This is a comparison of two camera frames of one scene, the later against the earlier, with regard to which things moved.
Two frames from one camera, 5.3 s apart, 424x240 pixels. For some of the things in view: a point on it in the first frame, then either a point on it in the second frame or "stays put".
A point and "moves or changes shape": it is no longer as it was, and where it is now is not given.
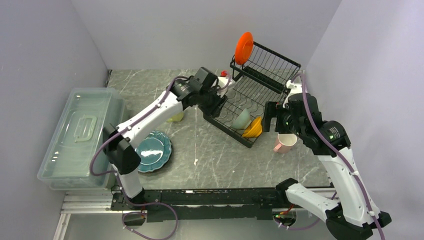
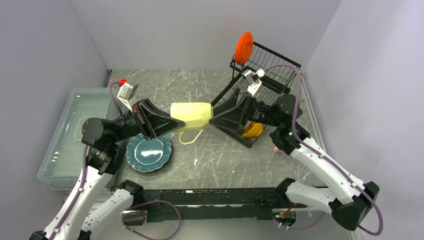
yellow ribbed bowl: x=254 y=129 stays put
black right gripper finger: x=273 y=109 -> x=233 y=118
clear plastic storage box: x=80 y=132 stays put
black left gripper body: x=210 y=102 -> x=129 y=126
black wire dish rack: x=264 y=78 stays put
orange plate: x=244 y=48 stays put
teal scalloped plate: x=154 y=151 stays put
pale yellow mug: x=177 y=117 moves or changes shape
